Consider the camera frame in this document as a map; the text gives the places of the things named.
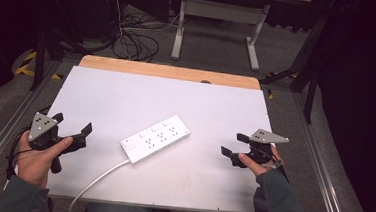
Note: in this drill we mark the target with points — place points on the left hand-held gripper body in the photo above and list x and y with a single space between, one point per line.
42 126

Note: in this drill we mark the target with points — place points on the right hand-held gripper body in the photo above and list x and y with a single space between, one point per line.
263 139

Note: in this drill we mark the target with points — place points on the person's right hand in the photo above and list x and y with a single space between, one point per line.
255 166

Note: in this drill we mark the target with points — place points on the person's left hand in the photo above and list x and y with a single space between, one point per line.
35 163

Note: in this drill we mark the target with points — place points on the yellow black floor tape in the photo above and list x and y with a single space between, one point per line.
28 64

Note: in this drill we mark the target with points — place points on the white power strip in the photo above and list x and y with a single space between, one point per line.
155 139

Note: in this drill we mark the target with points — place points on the black metal stand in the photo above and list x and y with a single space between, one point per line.
304 67
44 47

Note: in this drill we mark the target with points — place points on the white board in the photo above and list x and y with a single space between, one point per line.
163 97

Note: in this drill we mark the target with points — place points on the aluminium rail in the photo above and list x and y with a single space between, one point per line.
5 133
322 169

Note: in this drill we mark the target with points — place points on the white metal desk frame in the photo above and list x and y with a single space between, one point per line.
220 13

